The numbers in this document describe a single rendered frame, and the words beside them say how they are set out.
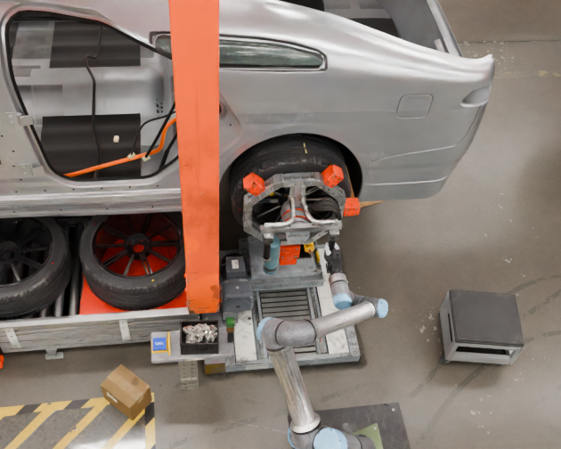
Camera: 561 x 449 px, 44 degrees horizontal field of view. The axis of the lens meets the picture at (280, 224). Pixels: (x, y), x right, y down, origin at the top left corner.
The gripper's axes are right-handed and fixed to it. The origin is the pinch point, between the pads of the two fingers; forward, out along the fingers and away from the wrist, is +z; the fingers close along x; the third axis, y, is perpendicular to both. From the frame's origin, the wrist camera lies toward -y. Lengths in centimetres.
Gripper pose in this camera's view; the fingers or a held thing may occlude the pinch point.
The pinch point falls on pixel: (330, 243)
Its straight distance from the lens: 364.4
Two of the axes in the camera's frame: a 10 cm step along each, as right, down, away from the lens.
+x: 9.9, -0.6, 1.3
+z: -1.3, -7.8, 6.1
